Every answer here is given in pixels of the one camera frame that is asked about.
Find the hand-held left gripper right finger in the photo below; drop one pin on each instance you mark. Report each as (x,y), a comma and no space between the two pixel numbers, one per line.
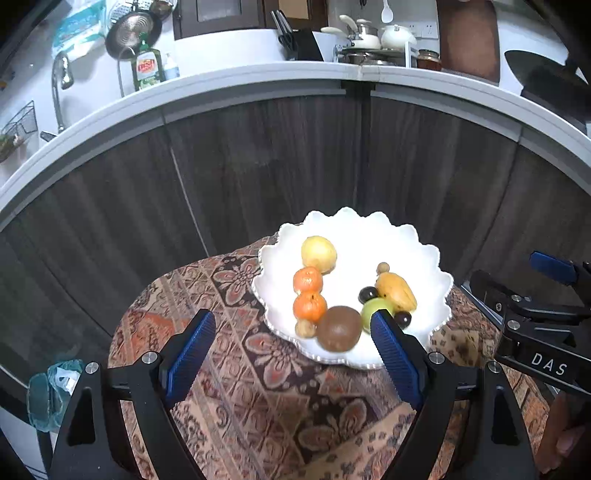
(397,360)

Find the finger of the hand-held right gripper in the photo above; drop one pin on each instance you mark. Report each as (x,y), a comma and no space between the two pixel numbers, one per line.
(489,291)
(551,267)

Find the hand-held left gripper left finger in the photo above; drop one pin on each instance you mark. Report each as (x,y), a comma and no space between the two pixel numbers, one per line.
(189,360)

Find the dark plum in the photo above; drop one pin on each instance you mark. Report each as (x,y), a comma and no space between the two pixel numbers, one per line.
(368,294)
(403,319)

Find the green apple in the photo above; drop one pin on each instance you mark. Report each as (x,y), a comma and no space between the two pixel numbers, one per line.
(379,303)

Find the brown kiwi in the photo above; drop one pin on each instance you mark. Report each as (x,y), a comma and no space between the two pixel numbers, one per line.
(339,328)

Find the small tan nut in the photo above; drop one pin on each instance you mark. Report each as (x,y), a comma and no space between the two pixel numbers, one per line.
(383,268)

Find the orange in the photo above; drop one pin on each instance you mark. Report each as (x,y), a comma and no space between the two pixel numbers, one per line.
(309,307)

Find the white scalloped bowl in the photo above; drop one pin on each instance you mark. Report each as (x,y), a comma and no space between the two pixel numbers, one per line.
(351,247)

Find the yellow lemon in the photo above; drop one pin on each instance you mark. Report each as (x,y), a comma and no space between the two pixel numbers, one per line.
(318,254)

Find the person's right hand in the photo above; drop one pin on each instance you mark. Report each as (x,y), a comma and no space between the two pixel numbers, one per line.
(563,443)

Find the dark wood cabinet door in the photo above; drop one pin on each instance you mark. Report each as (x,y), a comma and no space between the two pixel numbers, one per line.
(92,230)
(438,184)
(268,161)
(554,207)

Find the yellow mango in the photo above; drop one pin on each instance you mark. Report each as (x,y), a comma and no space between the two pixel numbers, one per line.
(397,291)

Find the patterned table cloth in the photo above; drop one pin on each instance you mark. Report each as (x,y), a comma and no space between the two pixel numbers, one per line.
(277,392)

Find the small tangerine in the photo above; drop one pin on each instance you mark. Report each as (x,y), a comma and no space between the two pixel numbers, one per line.
(308,280)

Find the clear plastic bag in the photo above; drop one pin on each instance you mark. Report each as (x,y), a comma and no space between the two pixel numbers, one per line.
(46,397)

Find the black frying pan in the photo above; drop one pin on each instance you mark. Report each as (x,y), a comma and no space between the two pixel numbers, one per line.
(545,78)

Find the glass jar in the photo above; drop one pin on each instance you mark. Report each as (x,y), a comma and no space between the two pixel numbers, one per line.
(428,61)

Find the brown cutting board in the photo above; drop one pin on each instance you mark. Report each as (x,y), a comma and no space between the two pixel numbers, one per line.
(468,41)

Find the steel pot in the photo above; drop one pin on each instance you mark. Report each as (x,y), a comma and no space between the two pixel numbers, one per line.
(369,57)

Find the white teapot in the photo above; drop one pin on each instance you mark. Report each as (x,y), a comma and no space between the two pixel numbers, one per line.
(397,38)

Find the white lidded pot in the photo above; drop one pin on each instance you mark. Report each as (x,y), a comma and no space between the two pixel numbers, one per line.
(364,37)

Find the chrome faucet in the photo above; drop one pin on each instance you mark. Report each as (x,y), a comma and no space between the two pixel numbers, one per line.
(57,106)

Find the small clear bottle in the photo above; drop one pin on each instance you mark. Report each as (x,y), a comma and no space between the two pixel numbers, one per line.
(171,69)

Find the green dish soap bottle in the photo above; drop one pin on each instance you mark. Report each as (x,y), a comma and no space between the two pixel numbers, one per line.
(147,69)

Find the white spatula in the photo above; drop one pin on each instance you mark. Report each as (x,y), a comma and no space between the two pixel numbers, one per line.
(387,14)

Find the white kitchen countertop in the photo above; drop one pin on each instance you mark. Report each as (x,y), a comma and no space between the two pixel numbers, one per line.
(277,76)

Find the black knife block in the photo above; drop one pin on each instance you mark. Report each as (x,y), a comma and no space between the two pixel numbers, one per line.
(307,46)

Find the hanging steel pan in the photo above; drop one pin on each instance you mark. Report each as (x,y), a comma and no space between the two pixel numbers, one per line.
(134,34)

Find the blue white plastic packet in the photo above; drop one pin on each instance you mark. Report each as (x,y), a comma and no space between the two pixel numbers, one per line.
(78,30)

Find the white wall socket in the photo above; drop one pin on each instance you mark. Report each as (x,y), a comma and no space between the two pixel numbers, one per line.
(422,31)

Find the wooden wall cabinet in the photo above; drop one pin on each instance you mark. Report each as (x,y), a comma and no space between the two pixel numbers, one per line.
(221,18)

